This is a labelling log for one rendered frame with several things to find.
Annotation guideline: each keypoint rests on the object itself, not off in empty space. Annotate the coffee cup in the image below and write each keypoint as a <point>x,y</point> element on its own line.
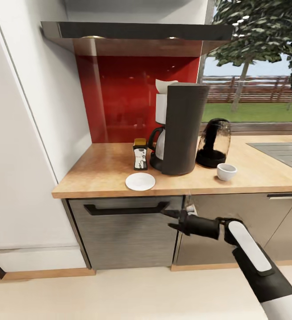
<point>226,171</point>

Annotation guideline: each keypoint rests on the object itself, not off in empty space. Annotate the paper coffee filter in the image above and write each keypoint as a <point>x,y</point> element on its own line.
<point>162,86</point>

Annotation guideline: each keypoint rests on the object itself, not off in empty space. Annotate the saucer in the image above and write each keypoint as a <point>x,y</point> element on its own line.
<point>140,181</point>

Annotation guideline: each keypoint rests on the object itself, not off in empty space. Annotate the drop in sink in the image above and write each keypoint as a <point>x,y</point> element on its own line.
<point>281,151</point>

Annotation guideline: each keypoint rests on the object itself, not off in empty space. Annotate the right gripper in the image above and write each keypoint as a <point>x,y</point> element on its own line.
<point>187,224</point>

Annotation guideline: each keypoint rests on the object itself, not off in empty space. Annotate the electric kettle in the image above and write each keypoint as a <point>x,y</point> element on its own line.
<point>214,143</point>

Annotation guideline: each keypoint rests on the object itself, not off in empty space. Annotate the bottle of coffee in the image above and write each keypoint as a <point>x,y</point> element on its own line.
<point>140,147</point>

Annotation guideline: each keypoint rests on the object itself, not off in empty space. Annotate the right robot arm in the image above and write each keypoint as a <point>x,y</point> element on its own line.
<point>272,289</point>

